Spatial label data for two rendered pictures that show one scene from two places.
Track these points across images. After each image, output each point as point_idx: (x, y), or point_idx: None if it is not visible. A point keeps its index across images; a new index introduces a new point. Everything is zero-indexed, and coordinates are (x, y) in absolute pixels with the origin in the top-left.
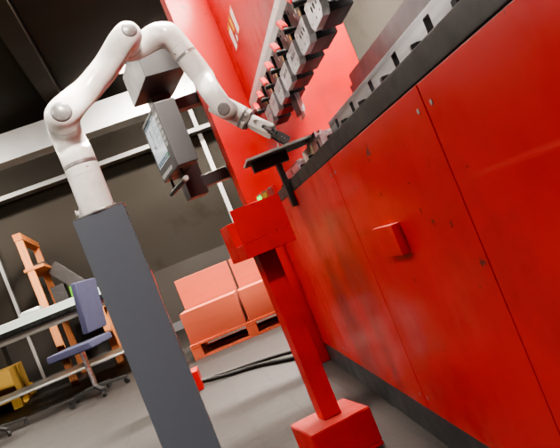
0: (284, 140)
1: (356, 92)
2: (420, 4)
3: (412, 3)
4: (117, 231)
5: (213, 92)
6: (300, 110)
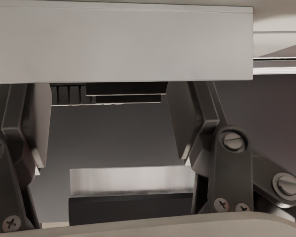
0: (1, 84)
1: None
2: (33, 198)
3: (56, 208)
4: None
5: None
6: (85, 207)
